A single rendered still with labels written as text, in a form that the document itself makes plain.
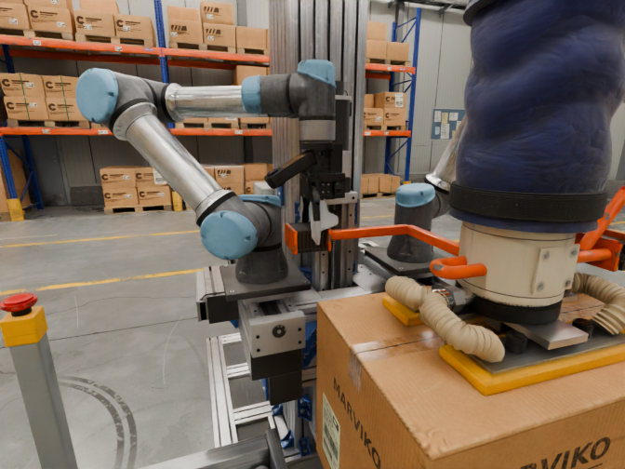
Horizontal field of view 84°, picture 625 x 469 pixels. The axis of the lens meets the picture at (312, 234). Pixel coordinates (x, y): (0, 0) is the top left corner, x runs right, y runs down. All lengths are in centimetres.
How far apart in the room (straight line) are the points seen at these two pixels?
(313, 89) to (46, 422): 106
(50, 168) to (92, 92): 830
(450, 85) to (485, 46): 1087
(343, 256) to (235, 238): 47
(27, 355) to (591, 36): 125
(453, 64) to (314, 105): 1092
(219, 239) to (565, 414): 65
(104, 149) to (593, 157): 879
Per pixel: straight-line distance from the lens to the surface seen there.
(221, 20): 783
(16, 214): 808
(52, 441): 128
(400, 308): 71
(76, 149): 911
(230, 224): 76
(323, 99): 71
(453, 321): 55
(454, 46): 1165
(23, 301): 108
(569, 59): 59
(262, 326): 85
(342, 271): 115
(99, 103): 92
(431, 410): 52
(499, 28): 61
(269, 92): 74
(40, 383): 117
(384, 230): 83
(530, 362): 62
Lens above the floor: 141
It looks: 15 degrees down
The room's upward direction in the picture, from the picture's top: straight up
